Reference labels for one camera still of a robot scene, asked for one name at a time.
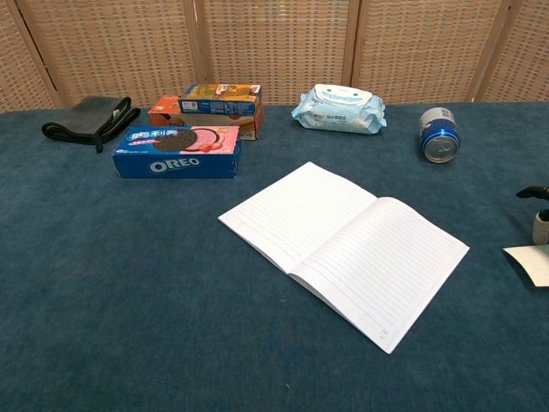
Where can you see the orange snack box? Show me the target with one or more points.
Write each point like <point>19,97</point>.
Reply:
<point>249,126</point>

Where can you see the woven bamboo folding screen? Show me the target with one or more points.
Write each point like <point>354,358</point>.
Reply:
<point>274,47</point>

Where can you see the light blue wet wipes pack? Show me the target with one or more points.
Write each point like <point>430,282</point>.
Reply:
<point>339,113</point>

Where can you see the open lined white notebook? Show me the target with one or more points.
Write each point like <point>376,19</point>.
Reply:
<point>343,249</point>

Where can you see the blue and yellow snack box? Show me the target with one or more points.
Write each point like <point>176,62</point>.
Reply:
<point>218,101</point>

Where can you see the teal table cloth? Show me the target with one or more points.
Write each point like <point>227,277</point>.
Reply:
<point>128,279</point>

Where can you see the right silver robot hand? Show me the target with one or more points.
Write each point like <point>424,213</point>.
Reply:
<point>541,227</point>

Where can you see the blue Oreo cookie box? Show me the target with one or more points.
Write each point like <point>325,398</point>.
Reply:
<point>176,165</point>

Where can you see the cream and teal bookmark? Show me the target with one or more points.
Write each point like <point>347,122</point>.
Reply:
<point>529,264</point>

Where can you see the blue drink can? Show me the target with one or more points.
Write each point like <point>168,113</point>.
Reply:
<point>439,137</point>

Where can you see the dark grey folded cloth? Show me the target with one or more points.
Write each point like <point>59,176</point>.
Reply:
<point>86,120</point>

